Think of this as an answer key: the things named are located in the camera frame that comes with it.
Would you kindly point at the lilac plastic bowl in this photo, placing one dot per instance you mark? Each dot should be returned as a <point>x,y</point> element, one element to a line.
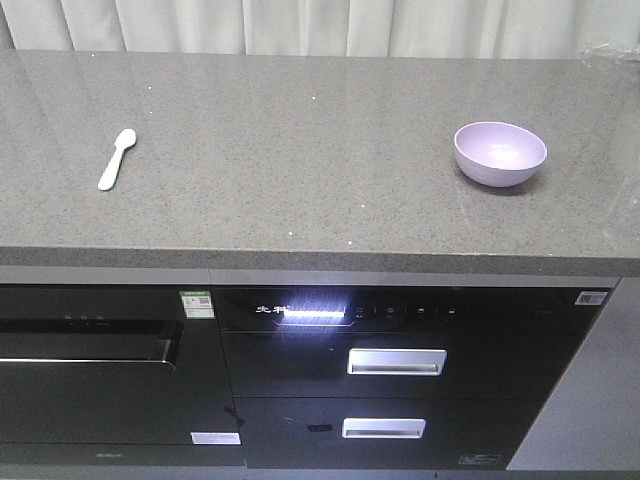
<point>498,154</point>

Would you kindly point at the pale green plastic spoon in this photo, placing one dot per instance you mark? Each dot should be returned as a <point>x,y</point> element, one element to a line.
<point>126,139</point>

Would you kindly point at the black disinfection cabinet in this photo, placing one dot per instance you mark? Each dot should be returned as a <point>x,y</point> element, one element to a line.
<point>396,377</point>

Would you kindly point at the white curtain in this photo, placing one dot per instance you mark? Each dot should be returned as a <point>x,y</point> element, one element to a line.
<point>427,29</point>

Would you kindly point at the black built-in dishwasher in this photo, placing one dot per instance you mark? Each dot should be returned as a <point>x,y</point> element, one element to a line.
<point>114,375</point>

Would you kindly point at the clear plastic wrap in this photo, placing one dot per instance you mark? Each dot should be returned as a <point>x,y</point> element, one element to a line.
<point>614,57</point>

